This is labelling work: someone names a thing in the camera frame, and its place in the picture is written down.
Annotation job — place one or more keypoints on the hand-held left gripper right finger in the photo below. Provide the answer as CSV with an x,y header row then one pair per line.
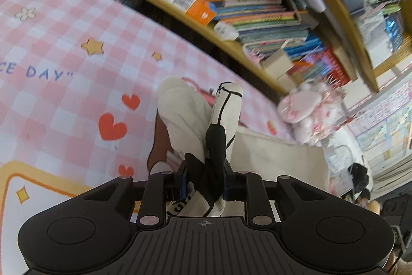
x,y
233,188

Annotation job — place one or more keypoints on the dark cloth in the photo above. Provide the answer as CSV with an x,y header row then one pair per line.
x,y
359,178

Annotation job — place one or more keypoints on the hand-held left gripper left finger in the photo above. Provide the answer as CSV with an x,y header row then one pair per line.
x,y
175,184

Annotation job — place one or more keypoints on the pink checked cartoon sheet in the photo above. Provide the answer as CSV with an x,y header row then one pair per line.
x,y
64,36

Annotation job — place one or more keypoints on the small beige cardboard box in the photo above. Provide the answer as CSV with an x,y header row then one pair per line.
x,y
276,64

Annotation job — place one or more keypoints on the pink white plush toy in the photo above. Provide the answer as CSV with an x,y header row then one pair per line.
x,y
302,101

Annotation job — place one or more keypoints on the cream T-shirt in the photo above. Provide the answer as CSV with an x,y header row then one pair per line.
x,y
283,155

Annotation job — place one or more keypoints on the white black garment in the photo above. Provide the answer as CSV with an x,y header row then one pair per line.
x,y
183,120

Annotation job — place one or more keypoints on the wooden bookshelf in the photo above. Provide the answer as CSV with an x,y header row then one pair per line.
x,y
225,48

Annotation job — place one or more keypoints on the colourful wall chart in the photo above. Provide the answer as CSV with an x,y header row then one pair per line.
x,y
386,126

